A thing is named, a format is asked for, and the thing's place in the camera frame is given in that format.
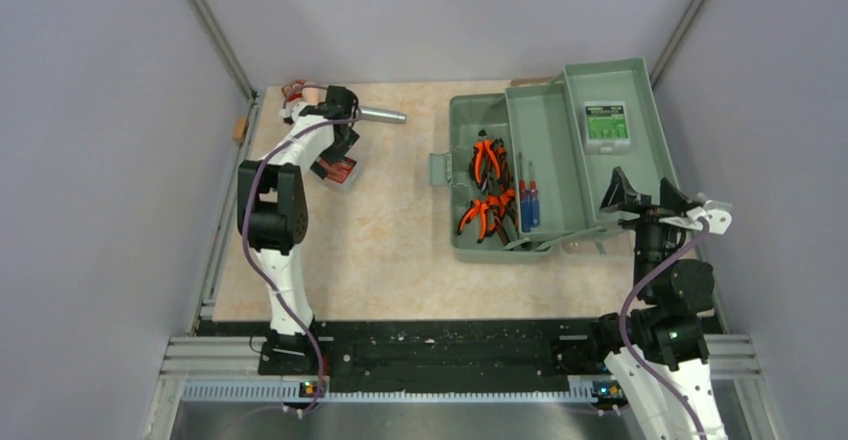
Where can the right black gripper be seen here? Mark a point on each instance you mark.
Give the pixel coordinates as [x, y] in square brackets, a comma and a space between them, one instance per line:
[675, 203]

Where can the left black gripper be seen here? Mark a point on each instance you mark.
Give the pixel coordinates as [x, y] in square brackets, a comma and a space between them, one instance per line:
[345, 146]

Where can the red labelled small box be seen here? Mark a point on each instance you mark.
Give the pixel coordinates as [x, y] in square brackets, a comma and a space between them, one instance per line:
[345, 175]

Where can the clear green small case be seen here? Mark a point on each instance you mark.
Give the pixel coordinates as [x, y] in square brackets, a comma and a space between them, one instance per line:
[606, 128]

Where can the green plastic tool box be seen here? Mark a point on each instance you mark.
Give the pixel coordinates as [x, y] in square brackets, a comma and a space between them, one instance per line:
[542, 124]

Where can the orange black small pliers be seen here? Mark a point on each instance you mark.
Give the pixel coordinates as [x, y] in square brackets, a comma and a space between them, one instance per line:
[483, 159]

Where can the orange black cutting pliers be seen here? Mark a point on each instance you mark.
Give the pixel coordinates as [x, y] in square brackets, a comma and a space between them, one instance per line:
[502, 171]

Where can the orange black combination pliers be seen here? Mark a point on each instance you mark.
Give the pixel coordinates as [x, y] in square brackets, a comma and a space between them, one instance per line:
[486, 212]

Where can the red handled screwdriver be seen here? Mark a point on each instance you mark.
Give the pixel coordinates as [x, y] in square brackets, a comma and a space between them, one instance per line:
[533, 197]

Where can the orange black long-nose pliers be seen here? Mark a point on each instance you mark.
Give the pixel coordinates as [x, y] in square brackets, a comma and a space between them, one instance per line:
[506, 217]

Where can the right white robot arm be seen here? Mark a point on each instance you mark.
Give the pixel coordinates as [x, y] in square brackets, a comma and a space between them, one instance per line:
[655, 345]

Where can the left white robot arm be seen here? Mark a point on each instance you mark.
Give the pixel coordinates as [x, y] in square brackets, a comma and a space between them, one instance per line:
[272, 220]

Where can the silver metal microphone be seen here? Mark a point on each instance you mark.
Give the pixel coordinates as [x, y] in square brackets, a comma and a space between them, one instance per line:
[382, 115]

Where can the small red card box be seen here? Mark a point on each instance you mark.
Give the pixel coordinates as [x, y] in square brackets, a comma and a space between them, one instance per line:
[293, 90]

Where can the small wooden block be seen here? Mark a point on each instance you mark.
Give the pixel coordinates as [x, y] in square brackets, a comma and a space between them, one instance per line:
[240, 130]

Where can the beige wooden handle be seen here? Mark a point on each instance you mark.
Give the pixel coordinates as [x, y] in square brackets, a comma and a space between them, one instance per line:
[311, 94]

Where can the black mounting base rail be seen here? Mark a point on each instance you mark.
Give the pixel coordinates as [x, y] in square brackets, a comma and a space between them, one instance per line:
[502, 356]

